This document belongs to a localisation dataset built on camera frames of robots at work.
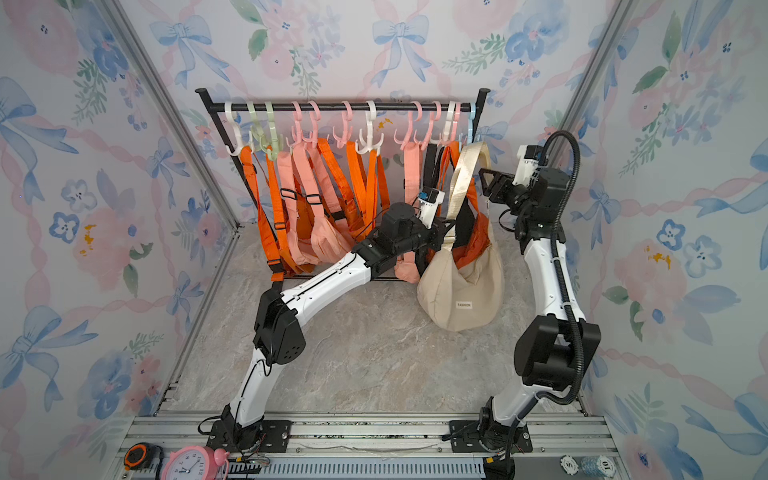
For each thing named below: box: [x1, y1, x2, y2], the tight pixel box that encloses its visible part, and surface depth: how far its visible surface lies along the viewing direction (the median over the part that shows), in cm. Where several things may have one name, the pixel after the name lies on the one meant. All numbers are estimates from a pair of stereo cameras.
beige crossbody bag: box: [417, 142, 505, 331], surface depth 89 cm
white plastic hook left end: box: [225, 102, 242, 156], surface depth 73 cm
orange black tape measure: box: [123, 442, 164, 471], surface depth 71 cm
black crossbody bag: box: [423, 143, 445, 188], surface depth 78 cm
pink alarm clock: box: [161, 445, 229, 480], surface depth 70 cm
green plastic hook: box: [246, 101, 282, 160], surface depth 72 cm
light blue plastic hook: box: [468, 102, 476, 144], surface depth 70 cm
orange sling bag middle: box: [346, 141, 391, 241], surface depth 80 cm
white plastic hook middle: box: [355, 100, 384, 156], surface depth 74 cm
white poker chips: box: [560, 455, 617, 478], surface depth 69 cm
